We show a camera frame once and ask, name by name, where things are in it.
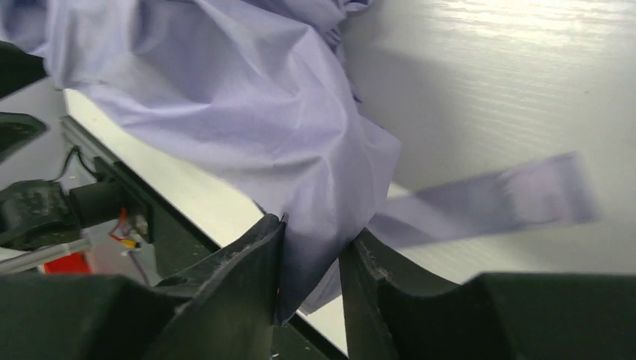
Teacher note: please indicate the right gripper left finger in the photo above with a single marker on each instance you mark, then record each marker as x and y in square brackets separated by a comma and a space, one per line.
[219, 308]

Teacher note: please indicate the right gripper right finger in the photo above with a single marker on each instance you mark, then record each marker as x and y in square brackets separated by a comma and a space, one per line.
[395, 309]

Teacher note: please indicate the black and lavender folding umbrella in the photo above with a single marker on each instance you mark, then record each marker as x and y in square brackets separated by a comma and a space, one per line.
[256, 93]

